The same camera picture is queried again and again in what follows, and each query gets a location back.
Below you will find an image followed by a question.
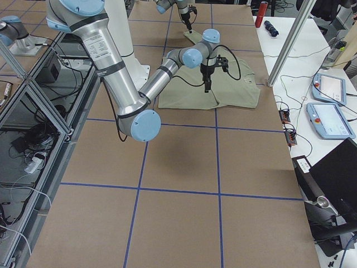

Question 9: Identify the dark blue folded cloth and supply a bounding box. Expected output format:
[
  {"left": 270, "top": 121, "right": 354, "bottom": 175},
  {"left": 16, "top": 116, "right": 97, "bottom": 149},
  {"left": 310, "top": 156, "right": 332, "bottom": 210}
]
[{"left": 264, "top": 20, "right": 279, "bottom": 37}]

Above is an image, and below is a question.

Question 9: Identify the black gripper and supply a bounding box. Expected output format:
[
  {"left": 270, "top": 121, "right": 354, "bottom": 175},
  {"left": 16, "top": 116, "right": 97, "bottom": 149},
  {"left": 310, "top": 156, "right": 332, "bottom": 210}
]
[
  {"left": 181, "top": 12, "right": 192, "bottom": 34},
  {"left": 200, "top": 64, "right": 216, "bottom": 93}
]

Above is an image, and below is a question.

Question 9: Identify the lower teach pendant tablet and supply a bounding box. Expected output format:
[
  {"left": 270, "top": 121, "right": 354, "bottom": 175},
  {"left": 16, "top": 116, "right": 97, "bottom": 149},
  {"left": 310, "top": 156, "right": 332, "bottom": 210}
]
[{"left": 306, "top": 103, "right": 356, "bottom": 140}]

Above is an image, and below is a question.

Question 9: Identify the black laptop computer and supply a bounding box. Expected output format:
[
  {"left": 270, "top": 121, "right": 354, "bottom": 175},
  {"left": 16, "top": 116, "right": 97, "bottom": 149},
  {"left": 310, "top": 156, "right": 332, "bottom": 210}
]
[{"left": 310, "top": 138, "right": 356, "bottom": 222}]

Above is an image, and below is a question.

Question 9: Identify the white power adapter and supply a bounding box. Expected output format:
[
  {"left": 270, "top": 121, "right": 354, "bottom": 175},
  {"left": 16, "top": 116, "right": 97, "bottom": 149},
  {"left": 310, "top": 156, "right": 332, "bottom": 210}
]
[{"left": 24, "top": 156, "right": 44, "bottom": 174}]

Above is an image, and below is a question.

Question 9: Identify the red cylindrical bottle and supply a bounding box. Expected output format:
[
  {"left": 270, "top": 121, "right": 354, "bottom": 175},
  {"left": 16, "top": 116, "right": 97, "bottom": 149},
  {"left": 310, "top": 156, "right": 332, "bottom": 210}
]
[{"left": 255, "top": 1, "right": 268, "bottom": 28}]

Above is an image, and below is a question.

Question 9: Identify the aluminium frame post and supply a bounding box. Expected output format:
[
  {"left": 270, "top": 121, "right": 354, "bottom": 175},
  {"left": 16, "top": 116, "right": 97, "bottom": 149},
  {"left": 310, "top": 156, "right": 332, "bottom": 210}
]
[{"left": 268, "top": 0, "right": 316, "bottom": 87}]

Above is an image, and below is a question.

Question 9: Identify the upper teach pendant tablet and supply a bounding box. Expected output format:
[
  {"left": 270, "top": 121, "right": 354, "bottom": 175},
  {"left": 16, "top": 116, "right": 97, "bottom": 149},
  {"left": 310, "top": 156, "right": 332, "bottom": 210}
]
[{"left": 311, "top": 73, "right": 346, "bottom": 106}]

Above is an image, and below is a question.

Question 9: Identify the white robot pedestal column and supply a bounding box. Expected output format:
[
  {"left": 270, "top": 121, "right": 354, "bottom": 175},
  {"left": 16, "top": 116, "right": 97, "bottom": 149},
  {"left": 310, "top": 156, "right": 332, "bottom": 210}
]
[{"left": 105, "top": 0, "right": 150, "bottom": 90}]

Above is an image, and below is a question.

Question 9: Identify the orange black connector board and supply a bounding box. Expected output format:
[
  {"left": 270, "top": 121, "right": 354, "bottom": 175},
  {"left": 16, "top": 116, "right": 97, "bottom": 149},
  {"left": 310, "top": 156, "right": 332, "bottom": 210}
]
[{"left": 278, "top": 109, "right": 297, "bottom": 147}]

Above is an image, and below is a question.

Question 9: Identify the white labelled black box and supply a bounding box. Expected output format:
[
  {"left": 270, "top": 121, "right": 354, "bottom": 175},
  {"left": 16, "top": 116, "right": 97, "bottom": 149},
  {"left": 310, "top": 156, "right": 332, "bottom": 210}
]
[{"left": 296, "top": 158, "right": 311, "bottom": 173}]

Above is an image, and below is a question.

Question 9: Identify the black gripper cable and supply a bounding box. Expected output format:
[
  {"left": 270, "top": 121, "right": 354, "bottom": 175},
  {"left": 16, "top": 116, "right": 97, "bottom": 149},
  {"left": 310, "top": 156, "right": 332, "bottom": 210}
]
[{"left": 172, "top": 46, "right": 242, "bottom": 87}]

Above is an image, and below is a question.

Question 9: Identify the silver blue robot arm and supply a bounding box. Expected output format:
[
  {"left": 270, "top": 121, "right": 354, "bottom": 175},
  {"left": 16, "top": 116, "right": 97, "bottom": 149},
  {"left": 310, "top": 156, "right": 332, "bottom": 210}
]
[
  {"left": 46, "top": 1, "right": 220, "bottom": 142},
  {"left": 1, "top": 1, "right": 196, "bottom": 46}
]

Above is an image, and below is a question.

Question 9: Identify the teach pendant tablet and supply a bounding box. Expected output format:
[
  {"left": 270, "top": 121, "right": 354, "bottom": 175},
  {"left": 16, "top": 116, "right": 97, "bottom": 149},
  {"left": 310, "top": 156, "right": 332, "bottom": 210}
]
[
  {"left": 306, "top": 103, "right": 356, "bottom": 140},
  {"left": 311, "top": 73, "right": 346, "bottom": 106}
]

